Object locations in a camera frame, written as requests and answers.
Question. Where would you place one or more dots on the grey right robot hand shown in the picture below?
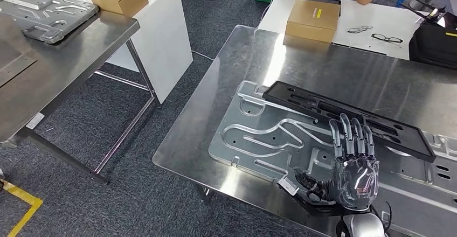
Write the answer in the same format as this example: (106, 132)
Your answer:
(357, 182)

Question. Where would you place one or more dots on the black plastic panel part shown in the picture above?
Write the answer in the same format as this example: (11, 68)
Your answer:
(285, 94)

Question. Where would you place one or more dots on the stainless steel workbench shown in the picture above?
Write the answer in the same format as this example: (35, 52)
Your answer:
(321, 64)

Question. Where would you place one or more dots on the stamped sheet metal panel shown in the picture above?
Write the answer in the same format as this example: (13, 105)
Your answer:
(257, 146)
(43, 14)

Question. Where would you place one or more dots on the black case with yellow tag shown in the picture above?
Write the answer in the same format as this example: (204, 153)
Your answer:
(433, 46)

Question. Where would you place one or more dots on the closed flat cardboard box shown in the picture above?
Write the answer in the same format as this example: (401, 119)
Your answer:
(312, 19)

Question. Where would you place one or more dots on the white cabinet desk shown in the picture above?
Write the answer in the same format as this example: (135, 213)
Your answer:
(164, 32)

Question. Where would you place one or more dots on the stainless steel side table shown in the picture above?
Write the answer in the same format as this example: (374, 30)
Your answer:
(64, 67)

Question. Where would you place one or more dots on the flat steel strip plate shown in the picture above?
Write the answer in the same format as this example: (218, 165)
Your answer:
(14, 69)

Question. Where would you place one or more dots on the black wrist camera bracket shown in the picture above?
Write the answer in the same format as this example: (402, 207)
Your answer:
(314, 206)

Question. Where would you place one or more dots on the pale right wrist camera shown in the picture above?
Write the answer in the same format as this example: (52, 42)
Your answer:
(288, 186)

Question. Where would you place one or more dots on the black frame glasses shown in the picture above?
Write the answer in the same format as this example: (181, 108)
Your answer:
(379, 36)

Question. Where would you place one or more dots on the thin frame glasses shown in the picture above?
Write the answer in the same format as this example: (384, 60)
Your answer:
(355, 30)

